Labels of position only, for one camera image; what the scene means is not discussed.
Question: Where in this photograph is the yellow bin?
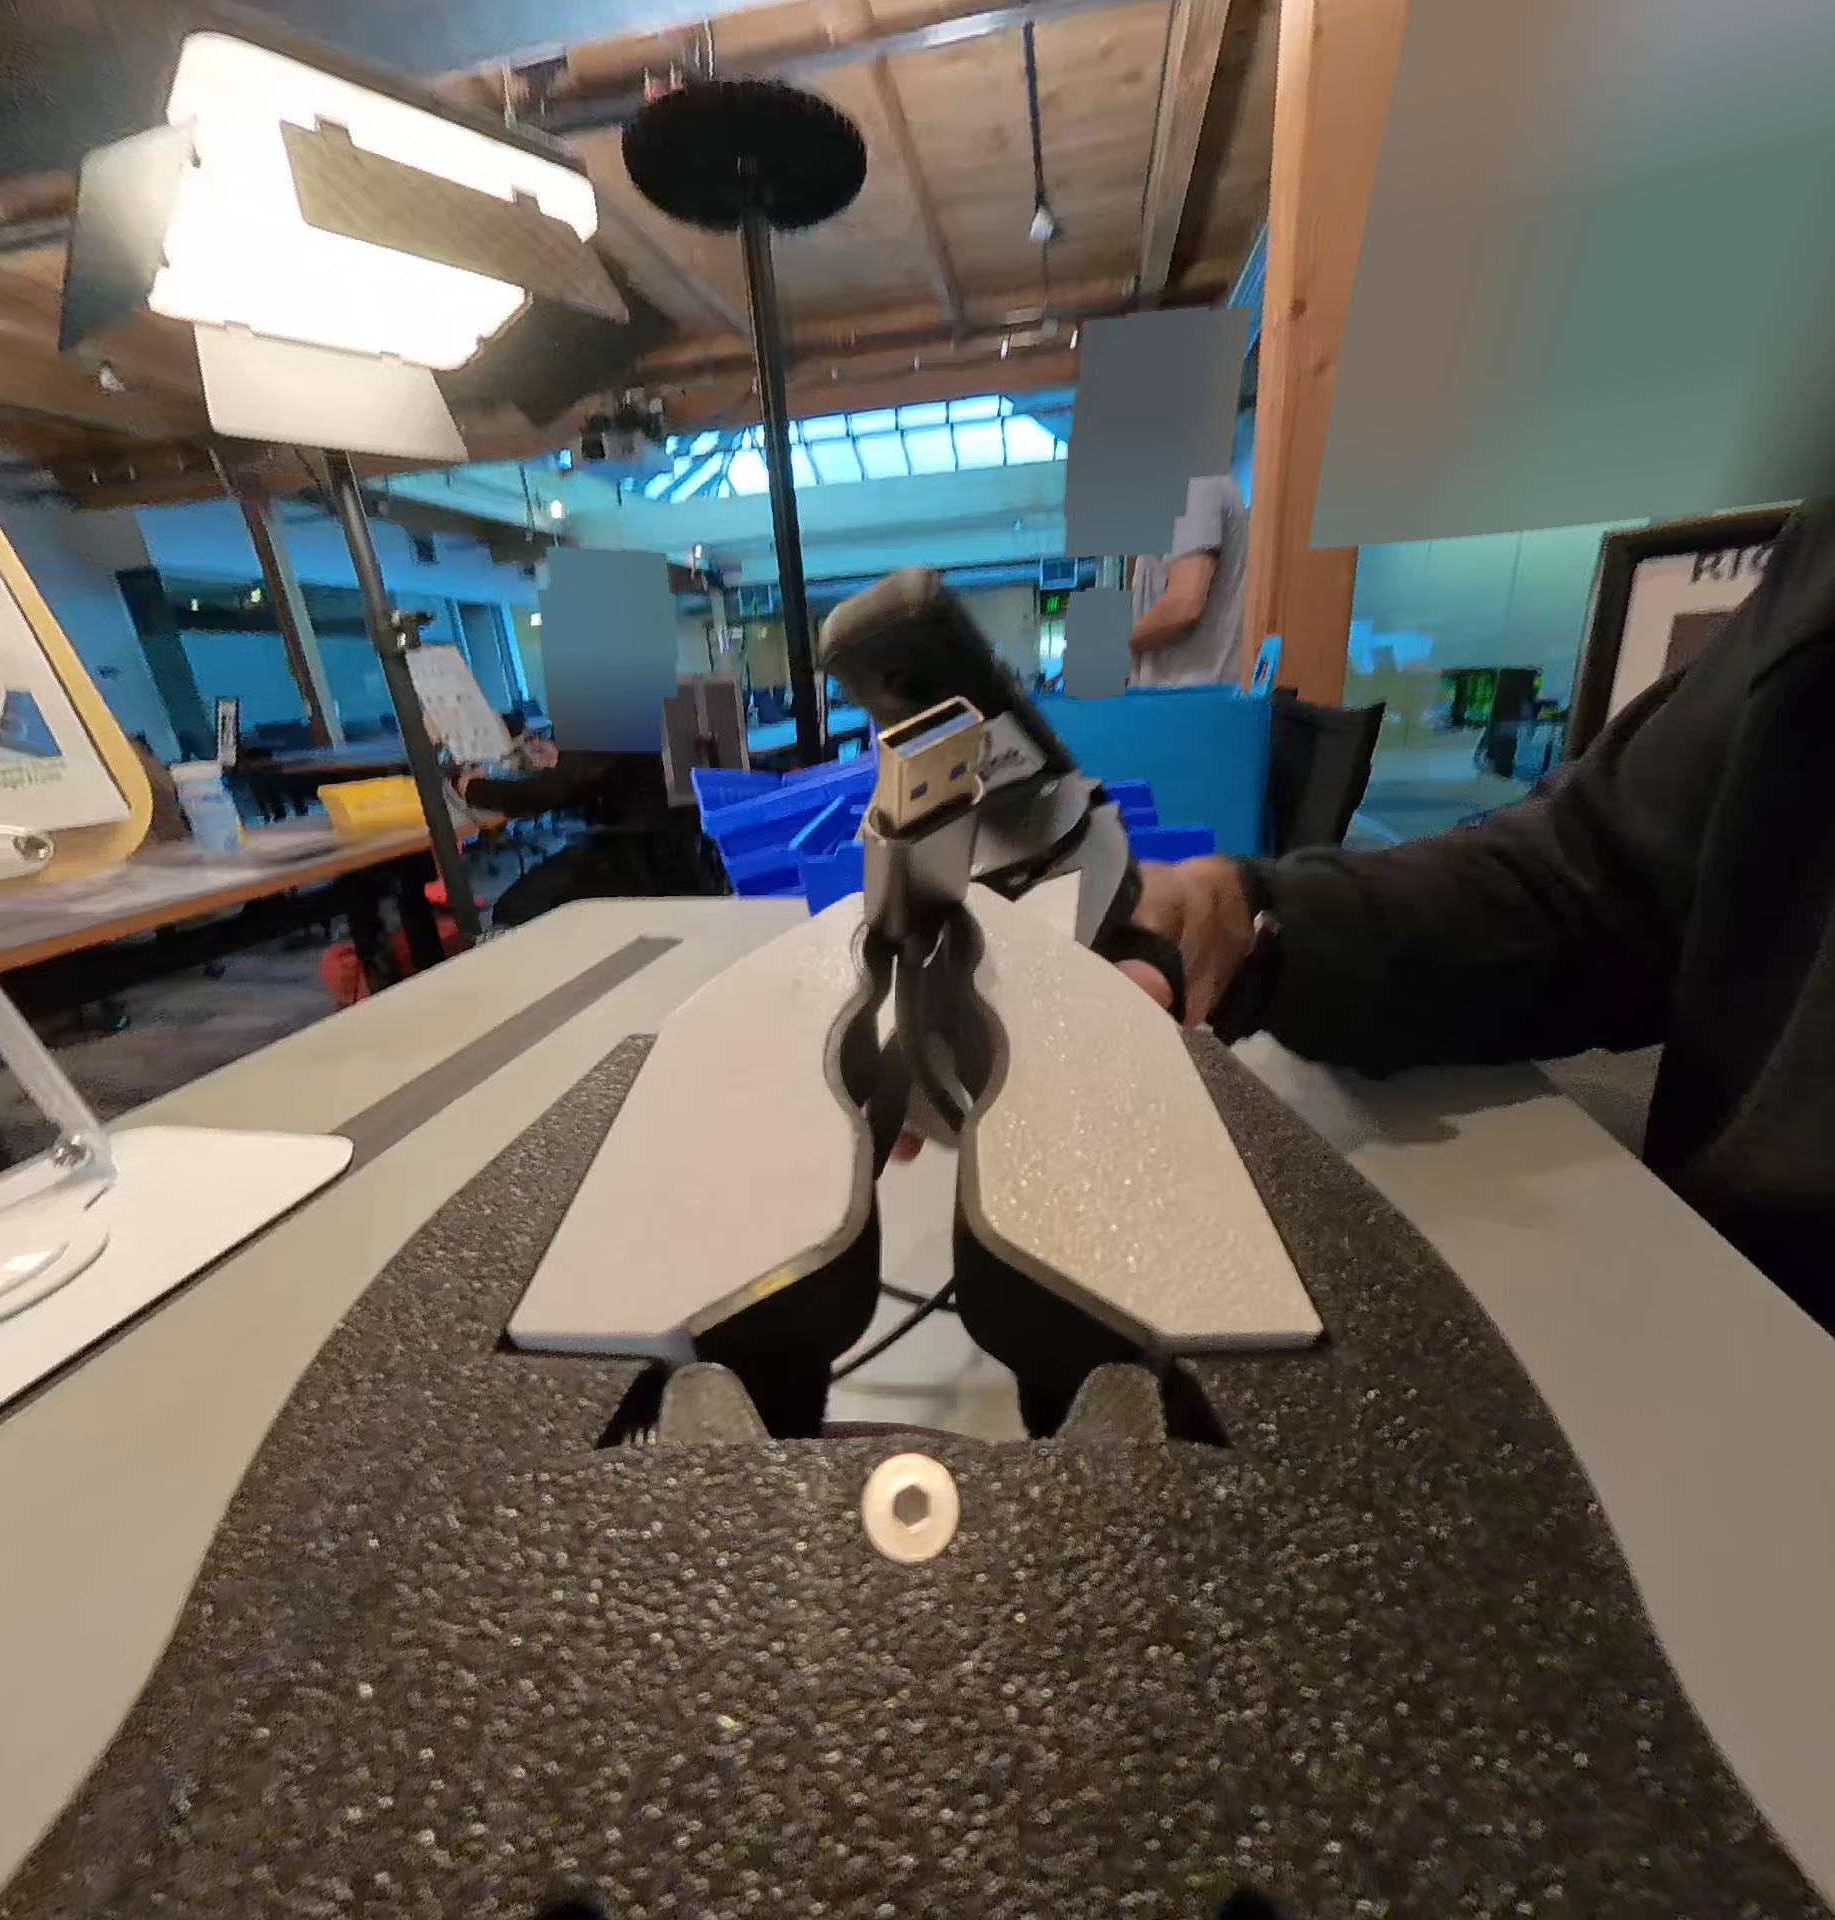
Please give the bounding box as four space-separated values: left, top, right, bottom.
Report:
318 776 450 843

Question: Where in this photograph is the black stand pole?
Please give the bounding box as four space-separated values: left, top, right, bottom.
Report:
623 81 871 767

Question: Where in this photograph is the framed picture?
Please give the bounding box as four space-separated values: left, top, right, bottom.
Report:
1568 508 1801 770

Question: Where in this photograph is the person's right hand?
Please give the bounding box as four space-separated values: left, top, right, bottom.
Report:
1120 855 1268 1028

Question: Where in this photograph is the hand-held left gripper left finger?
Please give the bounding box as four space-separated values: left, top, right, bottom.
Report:
507 897 882 1428

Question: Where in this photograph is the black light stand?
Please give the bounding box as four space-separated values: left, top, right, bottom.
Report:
318 450 488 947

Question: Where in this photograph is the instruction sheet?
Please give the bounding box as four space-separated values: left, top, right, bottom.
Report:
0 479 132 833

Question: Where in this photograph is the person's right forearm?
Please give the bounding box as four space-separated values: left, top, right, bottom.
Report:
1210 659 1731 1084

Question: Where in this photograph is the black braided cable grey plug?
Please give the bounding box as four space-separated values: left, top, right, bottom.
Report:
834 695 1003 1374

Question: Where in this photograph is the wooden table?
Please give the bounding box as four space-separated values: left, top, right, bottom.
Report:
0 822 484 992

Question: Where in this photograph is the blue partition panel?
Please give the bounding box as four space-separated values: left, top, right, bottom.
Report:
1037 681 1280 859

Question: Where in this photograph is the wooden column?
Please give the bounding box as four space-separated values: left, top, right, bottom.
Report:
1243 0 1411 707

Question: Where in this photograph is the instruction board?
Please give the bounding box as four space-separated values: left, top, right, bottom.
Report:
404 643 516 767

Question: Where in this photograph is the person's torso black jacket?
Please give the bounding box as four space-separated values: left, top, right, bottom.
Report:
1548 487 1835 1359

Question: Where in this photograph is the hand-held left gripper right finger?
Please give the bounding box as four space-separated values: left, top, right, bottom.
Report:
955 882 1328 1382

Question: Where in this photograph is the LED light panel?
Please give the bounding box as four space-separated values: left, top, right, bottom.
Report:
60 30 634 467

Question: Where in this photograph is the black chair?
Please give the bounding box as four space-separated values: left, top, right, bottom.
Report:
1268 695 1387 859

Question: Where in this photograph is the stack of blue bins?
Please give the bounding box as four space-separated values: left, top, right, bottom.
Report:
689 757 1220 919

